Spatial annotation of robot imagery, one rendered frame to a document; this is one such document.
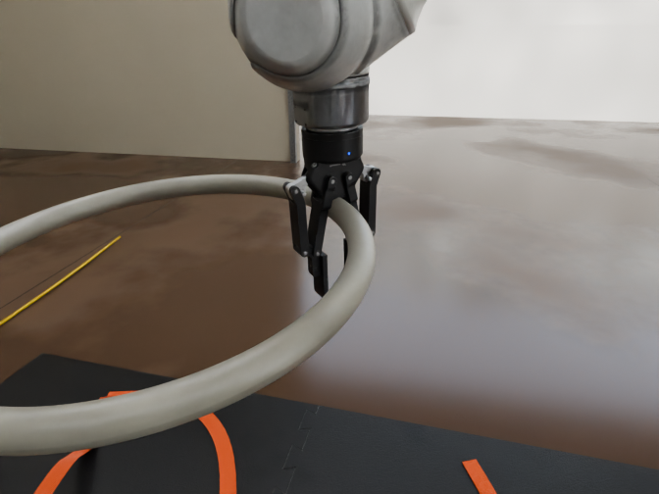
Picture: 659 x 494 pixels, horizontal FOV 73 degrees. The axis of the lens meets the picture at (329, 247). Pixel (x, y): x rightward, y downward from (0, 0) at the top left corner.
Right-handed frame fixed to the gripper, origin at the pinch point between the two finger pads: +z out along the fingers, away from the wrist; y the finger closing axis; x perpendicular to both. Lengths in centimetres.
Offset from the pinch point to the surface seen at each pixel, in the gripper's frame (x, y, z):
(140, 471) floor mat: -55, 35, 83
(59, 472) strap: -56, 53, 72
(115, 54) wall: -499, -35, -2
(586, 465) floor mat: 9, -78, 87
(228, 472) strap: -41, 14, 83
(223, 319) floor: -121, -11, 89
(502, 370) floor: -33, -92, 91
